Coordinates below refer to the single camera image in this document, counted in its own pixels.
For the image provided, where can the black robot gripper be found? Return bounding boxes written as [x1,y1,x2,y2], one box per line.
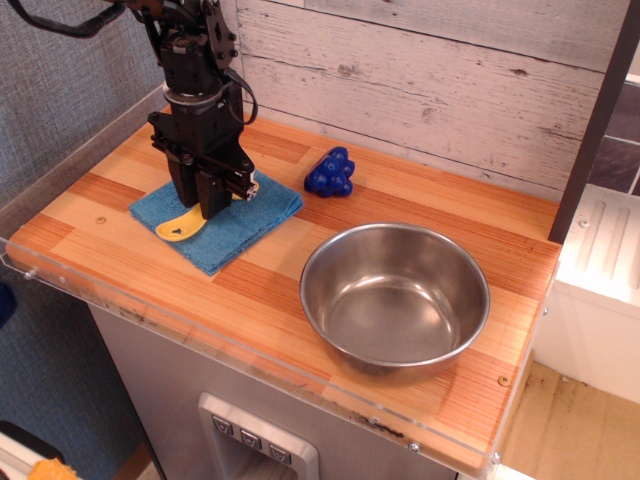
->
[148,94,255,219]

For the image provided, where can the yellow brush with white bristles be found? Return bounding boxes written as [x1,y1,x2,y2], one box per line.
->
[155,172,260,243]

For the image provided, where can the blue cloth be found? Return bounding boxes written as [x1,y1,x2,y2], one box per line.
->
[129,172,303,275]

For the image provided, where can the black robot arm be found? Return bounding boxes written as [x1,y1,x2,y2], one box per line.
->
[125,1,257,220]

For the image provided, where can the silver metal bowl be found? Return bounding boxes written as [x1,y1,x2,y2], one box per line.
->
[299,223,490,384]

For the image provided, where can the blue toy grape bunch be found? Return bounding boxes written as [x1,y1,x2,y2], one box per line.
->
[304,146,355,198]

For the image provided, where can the grey toy fridge cabinet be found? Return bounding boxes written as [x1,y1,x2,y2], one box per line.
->
[90,306,457,479]

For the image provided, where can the silver ice dispenser panel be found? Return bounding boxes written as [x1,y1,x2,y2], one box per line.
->
[198,392,320,479]

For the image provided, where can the orange object bottom left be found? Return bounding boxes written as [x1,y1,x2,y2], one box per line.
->
[27,459,79,480]

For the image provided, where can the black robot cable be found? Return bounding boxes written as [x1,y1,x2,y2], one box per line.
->
[4,0,126,40]

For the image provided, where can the dark grey right post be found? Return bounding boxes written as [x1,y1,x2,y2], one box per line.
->
[548,0,639,244]

